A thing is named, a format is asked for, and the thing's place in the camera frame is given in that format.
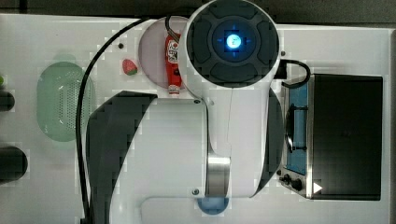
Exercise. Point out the red ketchup bottle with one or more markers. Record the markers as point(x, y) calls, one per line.
point(171, 65)

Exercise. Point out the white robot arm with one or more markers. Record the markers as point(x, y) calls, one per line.
point(220, 140)

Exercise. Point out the pink round plate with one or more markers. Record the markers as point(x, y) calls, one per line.
point(152, 44)

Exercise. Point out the pink toy strawberry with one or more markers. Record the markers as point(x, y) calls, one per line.
point(129, 68)

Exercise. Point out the blue cup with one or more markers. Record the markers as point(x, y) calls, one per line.
point(213, 205)

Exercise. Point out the black toaster oven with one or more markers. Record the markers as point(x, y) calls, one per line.
point(333, 138)

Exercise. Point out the green perforated colander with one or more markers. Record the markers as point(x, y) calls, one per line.
point(57, 92)

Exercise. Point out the large black pot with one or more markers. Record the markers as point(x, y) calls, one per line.
point(13, 164)

